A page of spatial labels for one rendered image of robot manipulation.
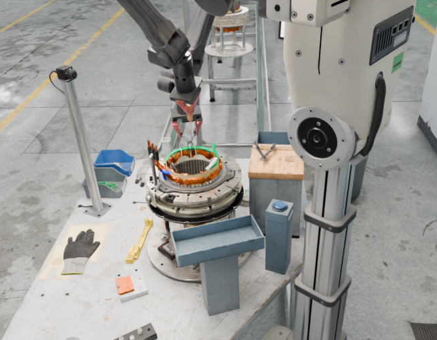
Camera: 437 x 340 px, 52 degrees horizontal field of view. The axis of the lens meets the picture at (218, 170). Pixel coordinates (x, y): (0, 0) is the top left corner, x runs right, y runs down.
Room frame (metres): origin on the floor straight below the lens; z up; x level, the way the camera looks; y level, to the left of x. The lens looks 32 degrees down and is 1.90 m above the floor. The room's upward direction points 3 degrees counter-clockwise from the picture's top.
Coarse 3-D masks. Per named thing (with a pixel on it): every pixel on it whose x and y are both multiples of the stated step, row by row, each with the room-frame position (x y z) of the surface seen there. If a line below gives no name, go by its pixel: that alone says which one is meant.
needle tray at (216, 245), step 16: (208, 224) 1.02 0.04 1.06; (224, 224) 1.03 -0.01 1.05; (240, 224) 1.05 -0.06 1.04; (256, 224) 1.01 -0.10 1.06; (176, 240) 1.00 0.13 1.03; (192, 240) 1.00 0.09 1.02; (208, 240) 1.00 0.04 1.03; (224, 240) 0.99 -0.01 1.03; (240, 240) 0.99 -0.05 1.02; (256, 240) 0.95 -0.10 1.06; (176, 256) 0.92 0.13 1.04; (192, 256) 0.90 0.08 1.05; (208, 256) 0.91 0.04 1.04; (224, 256) 0.93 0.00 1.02; (208, 272) 0.93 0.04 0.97; (224, 272) 0.94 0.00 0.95; (208, 288) 0.93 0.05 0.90; (224, 288) 0.94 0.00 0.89; (208, 304) 0.93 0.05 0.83; (224, 304) 0.94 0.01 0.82
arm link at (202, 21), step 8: (200, 8) 1.41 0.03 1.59; (200, 16) 1.40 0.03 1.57; (208, 16) 1.40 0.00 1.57; (192, 24) 1.41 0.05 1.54; (200, 24) 1.39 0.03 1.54; (208, 24) 1.40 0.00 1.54; (192, 32) 1.40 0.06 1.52; (200, 32) 1.39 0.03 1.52; (208, 32) 1.41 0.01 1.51; (192, 40) 1.39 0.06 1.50; (200, 40) 1.39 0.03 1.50; (192, 48) 1.38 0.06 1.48; (200, 48) 1.39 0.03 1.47; (192, 56) 1.37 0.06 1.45; (200, 56) 1.40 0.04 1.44; (200, 64) 1.40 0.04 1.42
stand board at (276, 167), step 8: (264, 144) 1.47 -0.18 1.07; (256, 152) 1.42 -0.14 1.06; (264, 152) 1.41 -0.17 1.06; (272, 152) 1.41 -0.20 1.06; (280, 152) 1.41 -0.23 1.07; (288, 152) 1.41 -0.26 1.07; (256, 160) 1.37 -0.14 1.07; (272, 160) 1.36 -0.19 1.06; (280, 160) 1.36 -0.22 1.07; (296, 160) 1.35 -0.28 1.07; (256, 168) 1.31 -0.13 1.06; (264, 168) 1.31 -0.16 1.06; (272, 168) 1.31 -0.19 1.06; (280, 168) 1.30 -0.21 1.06; (288, 168) 1.30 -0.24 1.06; (296, 168) 1.30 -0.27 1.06; (248, 176) 1.29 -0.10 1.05; (256, 176) 1.28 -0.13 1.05; (264, 176) 1.28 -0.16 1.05; (272, 176) 1.27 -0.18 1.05; (280, 176) 1.27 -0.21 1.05; (288, 176) 1.27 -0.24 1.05; (296, 176) 1.26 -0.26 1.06
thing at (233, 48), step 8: (216, 16) 3.40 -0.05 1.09; (224, 16) 3.38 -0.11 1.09; (232, 16) 3.38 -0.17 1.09; (240, 16) 3.42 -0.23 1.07; (216, 24) 3.42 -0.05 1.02; (224, 24) 3.39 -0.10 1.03; (232, 24) 3.39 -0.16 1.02; (240, 24) 3.39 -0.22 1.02; (208, 48) 3.57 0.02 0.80; (216, 48) 3.56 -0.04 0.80; (224, 48) 3.56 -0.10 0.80; (232, 48) 3.53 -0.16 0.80; (240, 48) 3.54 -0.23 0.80; (248, 48) 3.51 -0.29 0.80; (216, 56) 3.37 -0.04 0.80; (224, 56) 3.35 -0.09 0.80; (232, 56) 3.34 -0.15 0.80
